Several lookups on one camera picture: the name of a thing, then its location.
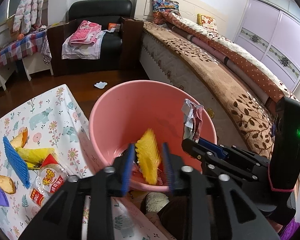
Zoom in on yellow foam fruit net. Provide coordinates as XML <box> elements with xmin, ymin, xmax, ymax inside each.
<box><xmin>135</xmin><ymin>129</ymin><xmax>161</xmax><ymax>185</ymax></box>

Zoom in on red white wrapper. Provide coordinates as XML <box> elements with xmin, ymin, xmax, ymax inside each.
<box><xmin>181</xmin><ymin>99</ymin><xmax>204</xmax><ymax>142</ymax></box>

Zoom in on orange peel piece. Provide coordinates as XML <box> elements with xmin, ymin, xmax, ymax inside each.
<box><xmin>11</xmin><ymin>127</ymin><xmax>28</xmax><ymax>148</ymax></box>
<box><xmin>0</xmin><ymin>175</ymin><xmax>16</xmax><ymax>194</ymax></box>

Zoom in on pink plastic trash bin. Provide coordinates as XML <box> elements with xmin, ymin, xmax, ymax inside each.
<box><xmin>88</xmin><ymin>80</ymin><xmax>218</xmax><ymax>193</ymax></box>

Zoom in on bed with brown blanket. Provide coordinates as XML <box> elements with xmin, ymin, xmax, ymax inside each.
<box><xmin>139</xmin><ymin>19</ymin><xmax>300</xmax><ymax>156</ymax></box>

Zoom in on clear red snack package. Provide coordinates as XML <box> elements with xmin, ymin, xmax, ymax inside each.
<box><xmin>30</xmin><ymin>153</ymin><xmax>68</xmax><ymax>207</ymax></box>

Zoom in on white paper scrap on floor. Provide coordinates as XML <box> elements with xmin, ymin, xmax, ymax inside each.
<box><xmin>94</xmin><ymin>81</ymin><xmax>108</xmax><ymax>89</ymax></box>

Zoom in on orange dotted quilt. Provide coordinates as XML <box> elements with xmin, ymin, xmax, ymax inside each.
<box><xmin>161</xmin><ymin>12</ymin><xmax>297</xmax><ymax>102</ymax></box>

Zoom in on floral bear tablecloth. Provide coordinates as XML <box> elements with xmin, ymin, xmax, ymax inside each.
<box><xmin>0</xmin><ymin>83</ymin><xmax>171</xmax><ymax>240</ymax></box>

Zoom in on yellow plastic bag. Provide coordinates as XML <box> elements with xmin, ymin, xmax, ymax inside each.
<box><xmin>15</xmin><ymin>147</ymin><xmax>57</xmax><ymax>170</ymax></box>

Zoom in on yellow floral pillow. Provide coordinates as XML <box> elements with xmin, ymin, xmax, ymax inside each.
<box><xmin>197</xmin><ymin>14</ymin><xmax>218</xmax><ymax>33</ymax></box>

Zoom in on white cloth on armchair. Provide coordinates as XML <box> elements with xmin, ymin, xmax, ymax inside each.
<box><xmin>62</xmin><ymin>31</ymin><xmax>106</xmax><ymax>60</ymax></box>

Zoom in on lilac wardrobe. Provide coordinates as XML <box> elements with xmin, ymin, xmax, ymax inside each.
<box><xmin>235</xmin><ymin>0</ymin><xmax>300</xmax><ymax>100</ymax></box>

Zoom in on white bed headboard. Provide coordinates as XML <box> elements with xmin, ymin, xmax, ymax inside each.
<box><xmin>134</xmin><ymin>0</ymin><xmax>229</xmax><ymax>30</ymax></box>

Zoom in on pink folded clothes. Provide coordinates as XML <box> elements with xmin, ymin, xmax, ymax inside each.
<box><xmin>69</xmin><ymin>20</ymin><xmax>102</xmax><ymax>46</ymax></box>

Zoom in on colourful patterned pillow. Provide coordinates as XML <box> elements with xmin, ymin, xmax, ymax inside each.
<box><xmin>152</xmin><ymin>0</ymin><xmax>180</xmax><ymax>24</ymax></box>

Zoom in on plaid covered side table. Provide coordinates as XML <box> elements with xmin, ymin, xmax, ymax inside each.
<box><xmin>0</xmin><ymin>29</ymin><xmax>53</xmax><ymax>89</ymax></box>

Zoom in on black leather armchair far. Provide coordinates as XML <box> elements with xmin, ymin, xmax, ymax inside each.
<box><xmin>61</xmin><ymin>0</ymin><xmax>132</xmax><ymax>69</ymax></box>

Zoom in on orange fruit on side table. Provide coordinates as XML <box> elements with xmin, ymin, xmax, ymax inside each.
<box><xmin>17</xmin><ymin>34</ymin><xmax>24</xmax><ymax>40</ymax></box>

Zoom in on pink white puffer jacket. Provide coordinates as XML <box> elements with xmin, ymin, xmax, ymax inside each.
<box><xmin>12</xmin><ymin>0</ymin><xmax>44</xmax><ymax>34</ymax></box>

